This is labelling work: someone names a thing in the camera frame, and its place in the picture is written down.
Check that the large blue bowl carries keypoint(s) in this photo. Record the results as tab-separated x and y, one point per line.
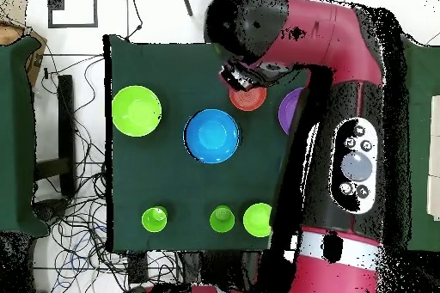
212	136

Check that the orange bowl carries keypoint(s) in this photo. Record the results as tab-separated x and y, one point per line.
248	98

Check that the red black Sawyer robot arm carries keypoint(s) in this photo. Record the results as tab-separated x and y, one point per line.
343	66

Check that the dark green tablecloth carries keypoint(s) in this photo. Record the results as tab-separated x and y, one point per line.
172	186

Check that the purple bowl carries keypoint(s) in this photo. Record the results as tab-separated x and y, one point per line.
288	111

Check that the small light green bowl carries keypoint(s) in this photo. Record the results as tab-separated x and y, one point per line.
257	220

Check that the large green bowl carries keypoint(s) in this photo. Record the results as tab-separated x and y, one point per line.
136	111

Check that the green stepped cup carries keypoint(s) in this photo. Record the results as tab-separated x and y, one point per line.
154	219

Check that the black tripod leg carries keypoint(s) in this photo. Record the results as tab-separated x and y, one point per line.
186	1

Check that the black floor stand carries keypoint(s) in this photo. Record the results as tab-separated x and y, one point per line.
67	117

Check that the grey stand base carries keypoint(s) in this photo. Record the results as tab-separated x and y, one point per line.
50	208

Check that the green cloth side table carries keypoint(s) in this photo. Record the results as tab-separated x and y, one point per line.
422	135
15	135

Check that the brown cardboard box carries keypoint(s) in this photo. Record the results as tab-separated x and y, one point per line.
34	56

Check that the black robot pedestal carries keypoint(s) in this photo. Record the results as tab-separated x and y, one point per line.
220	269

